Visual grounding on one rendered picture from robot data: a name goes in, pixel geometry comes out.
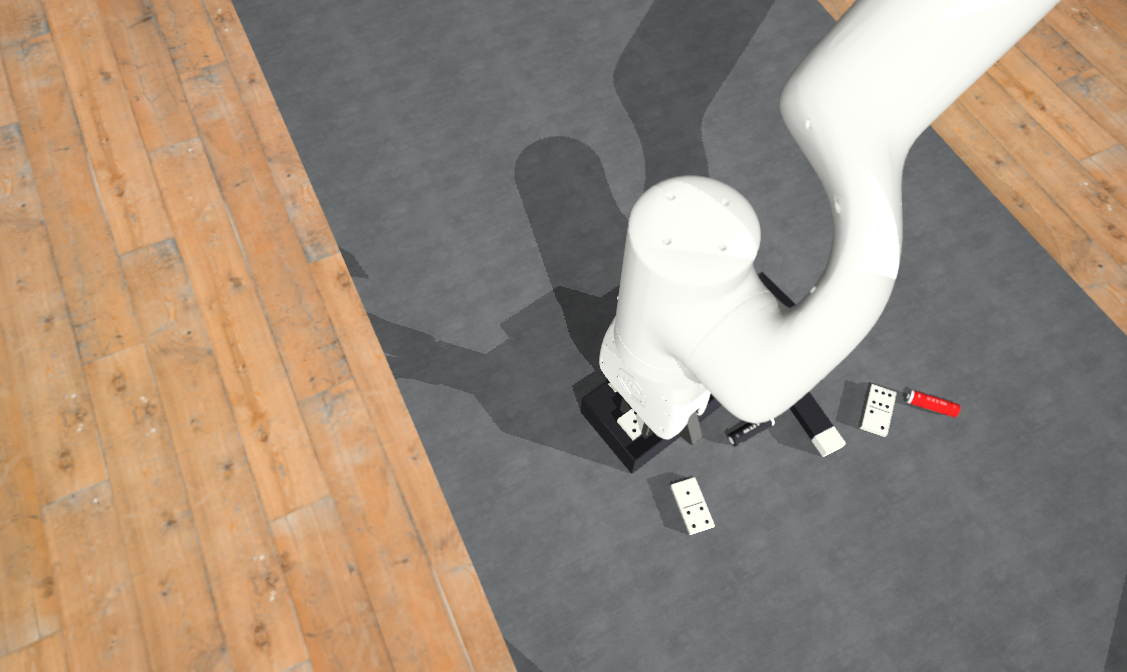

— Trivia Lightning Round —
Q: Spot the black rack of bins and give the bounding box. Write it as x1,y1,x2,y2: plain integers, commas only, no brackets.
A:
582,272,796,474

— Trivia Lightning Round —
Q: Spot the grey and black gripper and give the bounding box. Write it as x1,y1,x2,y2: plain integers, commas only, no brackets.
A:
598,316,710,445

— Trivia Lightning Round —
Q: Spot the red aa battery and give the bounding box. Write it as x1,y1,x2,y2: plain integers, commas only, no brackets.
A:
906,390,960,418

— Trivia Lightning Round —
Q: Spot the black and white eraser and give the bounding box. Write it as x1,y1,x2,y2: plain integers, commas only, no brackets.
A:
790,392,846,456

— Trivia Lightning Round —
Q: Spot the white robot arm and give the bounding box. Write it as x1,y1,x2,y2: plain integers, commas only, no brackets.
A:
614,0,1061,423

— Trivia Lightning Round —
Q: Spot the white domino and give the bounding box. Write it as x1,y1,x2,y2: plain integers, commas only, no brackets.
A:
671,478,715,534
616,409,644,440
860,384,896,437

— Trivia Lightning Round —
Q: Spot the black aa battery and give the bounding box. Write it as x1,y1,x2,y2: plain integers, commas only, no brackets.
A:
728,419,775,446

